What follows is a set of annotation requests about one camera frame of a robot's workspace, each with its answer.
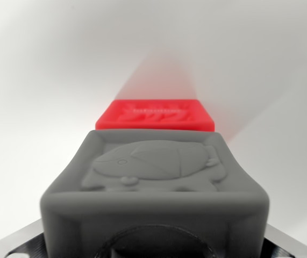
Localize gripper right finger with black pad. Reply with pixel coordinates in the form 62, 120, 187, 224
261, 222, 302, 258

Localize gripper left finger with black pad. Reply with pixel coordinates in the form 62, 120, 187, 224
4, 218, 46, 258

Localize grey embossed silicone cube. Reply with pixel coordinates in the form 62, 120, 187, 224
39, 129, 271, 258

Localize red embossed silicone cube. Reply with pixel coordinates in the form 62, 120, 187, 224
95, 99, 216, 133

